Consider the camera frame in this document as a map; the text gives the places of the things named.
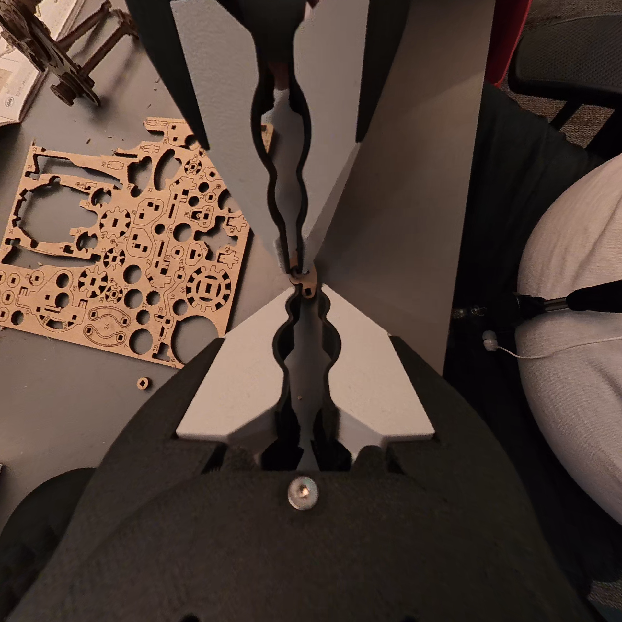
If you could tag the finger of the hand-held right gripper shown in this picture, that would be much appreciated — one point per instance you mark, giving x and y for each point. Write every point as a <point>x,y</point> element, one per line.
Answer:
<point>218,73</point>
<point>330,73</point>

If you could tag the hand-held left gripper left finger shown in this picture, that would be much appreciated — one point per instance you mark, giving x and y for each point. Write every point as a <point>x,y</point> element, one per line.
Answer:
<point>238,384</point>

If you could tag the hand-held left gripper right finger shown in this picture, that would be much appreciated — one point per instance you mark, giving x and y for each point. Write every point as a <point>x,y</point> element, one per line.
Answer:
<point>374,384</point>

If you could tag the oval notched wooden part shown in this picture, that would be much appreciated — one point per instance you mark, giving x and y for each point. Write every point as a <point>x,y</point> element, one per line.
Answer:
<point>306,284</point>

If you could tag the laser-cut wooden parts sheet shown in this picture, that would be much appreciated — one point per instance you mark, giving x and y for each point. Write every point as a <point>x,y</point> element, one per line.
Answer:
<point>108,326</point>

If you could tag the assembled dark wooden model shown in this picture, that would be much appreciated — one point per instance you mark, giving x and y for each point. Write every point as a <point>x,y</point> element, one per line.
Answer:
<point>36,39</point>

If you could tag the red fabric item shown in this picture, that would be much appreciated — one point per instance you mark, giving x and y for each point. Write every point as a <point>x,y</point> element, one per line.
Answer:
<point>510,39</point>

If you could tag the black office chair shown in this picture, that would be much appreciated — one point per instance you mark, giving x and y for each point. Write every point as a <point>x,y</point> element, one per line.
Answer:
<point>559,63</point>

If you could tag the illustrated instruction booklet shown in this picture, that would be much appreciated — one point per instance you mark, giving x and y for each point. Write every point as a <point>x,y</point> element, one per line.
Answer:
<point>14,92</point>

